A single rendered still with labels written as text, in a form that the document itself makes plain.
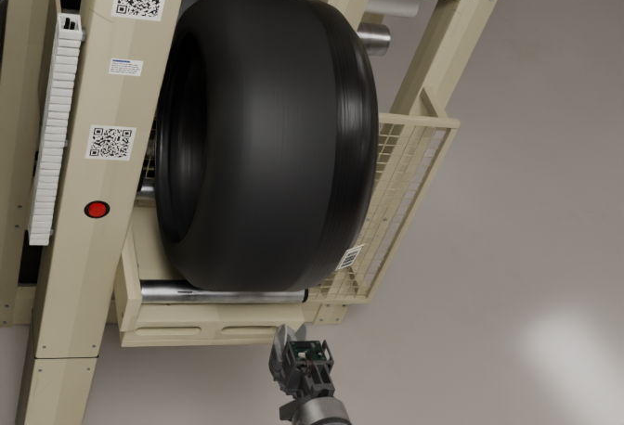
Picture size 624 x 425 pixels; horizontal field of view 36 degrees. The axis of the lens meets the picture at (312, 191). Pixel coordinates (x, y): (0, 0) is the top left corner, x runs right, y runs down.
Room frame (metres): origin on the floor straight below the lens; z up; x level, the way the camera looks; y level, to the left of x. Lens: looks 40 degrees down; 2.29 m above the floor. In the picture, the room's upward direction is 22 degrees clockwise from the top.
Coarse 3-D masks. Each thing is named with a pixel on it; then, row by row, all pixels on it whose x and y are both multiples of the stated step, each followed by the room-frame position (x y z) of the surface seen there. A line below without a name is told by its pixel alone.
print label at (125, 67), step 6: (114, 60) 1.20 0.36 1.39; (120, 60) 1.21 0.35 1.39; (126, 60) 1.21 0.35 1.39; (132, 60) 1.22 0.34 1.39; (138, 60) 1.22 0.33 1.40; (114, 66) 1.20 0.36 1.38; (120, 66) 1.21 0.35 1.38; (126, 66) 1.21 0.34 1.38; (132, 66) 1.22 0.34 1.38; (138, 66) 1.22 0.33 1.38; (114, 72) 1.20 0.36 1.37; (120, 72) 1.21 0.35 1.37; (126, 72) 1.21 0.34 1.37; (132, 72) 1.22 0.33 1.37; (138, 72) 1.22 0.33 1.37
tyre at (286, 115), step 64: (256, 0) 1.45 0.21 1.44; (192, 64) 1.62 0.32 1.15; (256, 64) 1.29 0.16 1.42; (320, 64) 1.35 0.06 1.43; (192, 128) 1.58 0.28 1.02; (256, 128) 1.21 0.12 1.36; (320, 128) 1.26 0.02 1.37; (192, 192) 1.49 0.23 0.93; (256, 192) 1.16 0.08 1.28; (320, 192) 1.22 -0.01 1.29; (192, 256) 1.16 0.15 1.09; (256, 256) 1.15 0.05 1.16; (320, 256) 1.21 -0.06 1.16
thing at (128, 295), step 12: (132, 240) 1.28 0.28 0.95; (132, 252) 1.25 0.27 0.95; (120, 264) 1.23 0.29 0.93; (132, 264) 1.22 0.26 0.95; (120, 276) 1.21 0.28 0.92; (132, 276) 1.20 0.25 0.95; (120, 288) 1.20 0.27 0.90; (132, 288) 1.17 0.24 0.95; (120, 300) 1.18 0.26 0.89; (132, 300) 1.15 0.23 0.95; (120, 312) 1.16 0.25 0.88; (132, 312) 1.15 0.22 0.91; (120, 324) 1.15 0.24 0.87; (132, 324) 1.15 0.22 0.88
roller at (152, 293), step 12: (144, 288) 1.20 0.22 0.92; (156, 288) 1.22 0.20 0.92; (168, 288) 1.23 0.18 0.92; (180, 288) 1.24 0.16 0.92; (192, 288) 1.25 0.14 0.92; (144, 300) 1.19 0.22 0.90; (156, 300) 1.21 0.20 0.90; (168, 300) 1.22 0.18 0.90; (180, 300) 1.23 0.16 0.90; (192, 300) 1.24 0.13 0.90; (204, 300) 1.25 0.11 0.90; (216, 300) 1.26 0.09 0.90; (228, 300) 1.27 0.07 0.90; (240, 300) 1.28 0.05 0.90; (252, 300) 1.30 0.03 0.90; (264, 300) 1.31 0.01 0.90; (276, 300) 1.32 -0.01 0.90; (288, 300) 1.33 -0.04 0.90; (300, 300) 1.34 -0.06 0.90
